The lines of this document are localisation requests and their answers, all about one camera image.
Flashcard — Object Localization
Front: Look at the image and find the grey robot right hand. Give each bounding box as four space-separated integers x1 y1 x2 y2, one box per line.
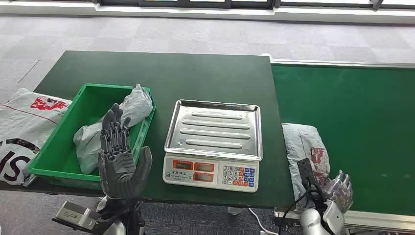
324 169 354 213

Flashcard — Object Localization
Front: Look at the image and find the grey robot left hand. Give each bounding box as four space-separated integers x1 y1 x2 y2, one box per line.
98 103 153 199

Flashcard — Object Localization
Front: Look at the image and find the grey mailer package red print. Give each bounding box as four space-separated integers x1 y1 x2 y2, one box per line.
281 122 332 210

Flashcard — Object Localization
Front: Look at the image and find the plain grey plastic mailer package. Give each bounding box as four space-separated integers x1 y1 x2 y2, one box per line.
73 83 153 175

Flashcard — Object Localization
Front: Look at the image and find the green plastic crate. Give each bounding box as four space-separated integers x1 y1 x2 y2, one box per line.
27 83 157 191

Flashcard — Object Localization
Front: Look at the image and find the white electronic scale steel tray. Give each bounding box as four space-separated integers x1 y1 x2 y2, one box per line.
162 99 263 193

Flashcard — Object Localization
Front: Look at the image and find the large white printed sack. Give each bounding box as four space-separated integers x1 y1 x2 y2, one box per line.
0 88 72 188

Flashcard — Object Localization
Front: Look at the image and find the dark green table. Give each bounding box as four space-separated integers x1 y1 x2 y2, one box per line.
0 50 296 210

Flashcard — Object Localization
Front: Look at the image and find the white cable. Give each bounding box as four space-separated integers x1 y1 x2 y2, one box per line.
248 207 279 235

